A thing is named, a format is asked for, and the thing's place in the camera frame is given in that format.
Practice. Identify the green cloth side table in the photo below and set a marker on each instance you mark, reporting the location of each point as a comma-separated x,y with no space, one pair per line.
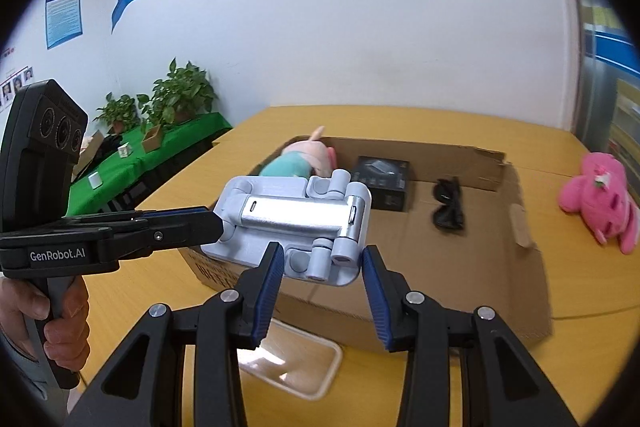
112,176

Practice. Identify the small potted green plant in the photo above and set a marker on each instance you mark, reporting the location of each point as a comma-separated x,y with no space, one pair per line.
118,115

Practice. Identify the black sunglasses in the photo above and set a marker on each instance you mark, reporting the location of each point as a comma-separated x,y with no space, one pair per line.
449,216

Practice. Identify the large potted green plant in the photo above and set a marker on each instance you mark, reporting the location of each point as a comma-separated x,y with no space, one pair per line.
185,92

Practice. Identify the pink pig plush toy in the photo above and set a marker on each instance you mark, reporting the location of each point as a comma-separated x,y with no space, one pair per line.
303,159

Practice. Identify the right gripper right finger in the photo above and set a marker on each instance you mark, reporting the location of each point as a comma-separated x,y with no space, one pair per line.
501,383

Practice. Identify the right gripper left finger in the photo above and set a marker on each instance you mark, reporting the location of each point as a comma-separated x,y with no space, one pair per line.
140,384

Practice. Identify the person's left hand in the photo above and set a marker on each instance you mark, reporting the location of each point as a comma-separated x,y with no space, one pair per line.
66,341

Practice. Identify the black charger box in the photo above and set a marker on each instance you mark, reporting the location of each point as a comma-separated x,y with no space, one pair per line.
387,180

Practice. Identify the blue framed wall poster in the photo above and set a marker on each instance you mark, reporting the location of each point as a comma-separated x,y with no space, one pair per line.
63,21

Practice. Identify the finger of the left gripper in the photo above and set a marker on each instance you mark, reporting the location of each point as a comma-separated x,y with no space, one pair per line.
158,230

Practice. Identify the clear white phone case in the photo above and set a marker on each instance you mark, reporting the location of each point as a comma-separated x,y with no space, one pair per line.
295,361

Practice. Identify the grey folding phone stand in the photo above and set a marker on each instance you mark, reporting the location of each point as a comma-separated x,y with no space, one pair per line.
320,223

